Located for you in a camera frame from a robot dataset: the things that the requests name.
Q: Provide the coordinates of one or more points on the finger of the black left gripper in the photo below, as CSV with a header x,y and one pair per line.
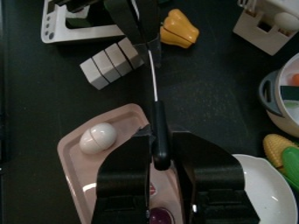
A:
x,y
124,14
150,20

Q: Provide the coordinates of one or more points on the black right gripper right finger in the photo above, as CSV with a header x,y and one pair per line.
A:
x,y
210,180

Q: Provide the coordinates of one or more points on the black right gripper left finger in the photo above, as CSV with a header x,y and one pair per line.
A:
x,y
123,180

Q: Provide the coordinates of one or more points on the white toy egg half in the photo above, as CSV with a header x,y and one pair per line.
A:
x,y
88,144
106,132

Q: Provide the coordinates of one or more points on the yellow toy bell pepper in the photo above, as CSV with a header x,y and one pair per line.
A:
x,y
180,29

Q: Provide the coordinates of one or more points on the pink plastic tray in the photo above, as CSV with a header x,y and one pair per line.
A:
x,y
78,163

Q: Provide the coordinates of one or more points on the purple round toy vegetable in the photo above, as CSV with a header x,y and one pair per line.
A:
x,y
162,217

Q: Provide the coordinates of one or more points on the white sliced toy loaf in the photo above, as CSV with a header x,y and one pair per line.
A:
x,y
108,64

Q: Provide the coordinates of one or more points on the toy corn with green husk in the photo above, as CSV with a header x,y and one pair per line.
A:
x,y
274,147

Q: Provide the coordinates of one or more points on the white utensil holder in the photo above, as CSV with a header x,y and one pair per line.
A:
x,y
260,38

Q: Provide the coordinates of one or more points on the orange toy carrot piece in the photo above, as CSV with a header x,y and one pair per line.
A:
x,y
297,79

